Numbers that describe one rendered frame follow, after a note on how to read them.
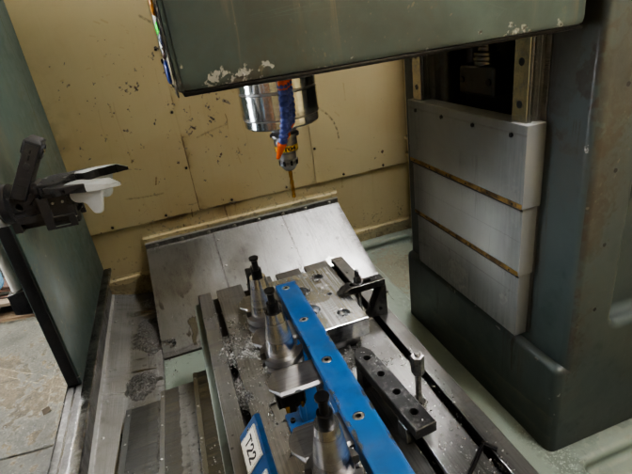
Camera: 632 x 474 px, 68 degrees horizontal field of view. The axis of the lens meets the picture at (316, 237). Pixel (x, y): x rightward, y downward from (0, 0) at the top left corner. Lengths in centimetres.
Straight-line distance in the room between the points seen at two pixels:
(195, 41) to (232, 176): 145
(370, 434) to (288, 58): 48
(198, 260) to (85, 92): 77
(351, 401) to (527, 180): 62
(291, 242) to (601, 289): 129
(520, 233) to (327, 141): 123
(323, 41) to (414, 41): 14
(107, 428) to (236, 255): 84
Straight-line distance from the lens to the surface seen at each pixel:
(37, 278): 140
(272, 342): 68
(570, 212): 104
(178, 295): 195
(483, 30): 81
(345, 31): 70
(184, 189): 206
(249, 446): 99
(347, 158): 220
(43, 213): 94
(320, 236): 207
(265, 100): 93
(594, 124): 97
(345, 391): 62
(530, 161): 104
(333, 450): 51
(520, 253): 112
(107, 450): 151
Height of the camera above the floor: 166
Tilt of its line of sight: 25 degrees down
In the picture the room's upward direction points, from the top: 8 degrees counter-clockwise
